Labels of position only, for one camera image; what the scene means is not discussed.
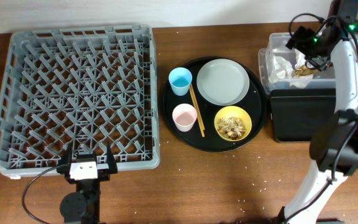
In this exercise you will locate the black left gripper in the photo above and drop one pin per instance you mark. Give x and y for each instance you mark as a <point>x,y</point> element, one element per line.
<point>63,167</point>

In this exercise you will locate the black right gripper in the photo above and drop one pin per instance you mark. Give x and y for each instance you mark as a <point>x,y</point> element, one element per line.
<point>306,35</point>

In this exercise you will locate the brown foil snack wrapper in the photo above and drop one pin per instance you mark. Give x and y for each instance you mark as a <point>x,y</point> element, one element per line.
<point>306,73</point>

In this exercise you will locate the white napkin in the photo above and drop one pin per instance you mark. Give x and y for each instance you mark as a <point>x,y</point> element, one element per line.
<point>283,69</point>

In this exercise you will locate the grey round plate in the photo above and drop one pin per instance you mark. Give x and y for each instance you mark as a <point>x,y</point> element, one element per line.
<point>223,82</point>

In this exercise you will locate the pink plastic cup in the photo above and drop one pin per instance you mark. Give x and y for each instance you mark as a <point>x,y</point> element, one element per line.
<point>184,116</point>

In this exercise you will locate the yellow plastic bowl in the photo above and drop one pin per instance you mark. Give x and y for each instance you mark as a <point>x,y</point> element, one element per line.
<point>236,111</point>

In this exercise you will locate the food leftovers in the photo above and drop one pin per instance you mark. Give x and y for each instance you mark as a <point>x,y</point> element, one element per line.
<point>231,127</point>

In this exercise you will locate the light blue plastic cup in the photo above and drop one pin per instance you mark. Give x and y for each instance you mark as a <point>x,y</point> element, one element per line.
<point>180,80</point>

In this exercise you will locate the wooden chopstick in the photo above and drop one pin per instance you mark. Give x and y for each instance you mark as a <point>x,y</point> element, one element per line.
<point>195,105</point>
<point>197,109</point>

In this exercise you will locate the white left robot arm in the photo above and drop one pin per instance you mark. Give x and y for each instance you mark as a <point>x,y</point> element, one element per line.
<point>83,205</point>

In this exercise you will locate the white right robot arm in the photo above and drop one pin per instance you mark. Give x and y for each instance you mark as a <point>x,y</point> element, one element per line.
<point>334,148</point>

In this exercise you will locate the grey dishwasher rack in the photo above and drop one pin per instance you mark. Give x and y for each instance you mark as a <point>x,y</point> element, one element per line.
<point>91,90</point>

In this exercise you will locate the clear plastic bin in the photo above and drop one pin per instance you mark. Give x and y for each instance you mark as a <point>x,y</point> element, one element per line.
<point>277,47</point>

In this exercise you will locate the black rectangular bin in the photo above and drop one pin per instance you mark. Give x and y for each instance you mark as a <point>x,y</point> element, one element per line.
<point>297,114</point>

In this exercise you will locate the round black tray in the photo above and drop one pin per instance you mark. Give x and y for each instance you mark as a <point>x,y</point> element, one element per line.
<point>254,103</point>

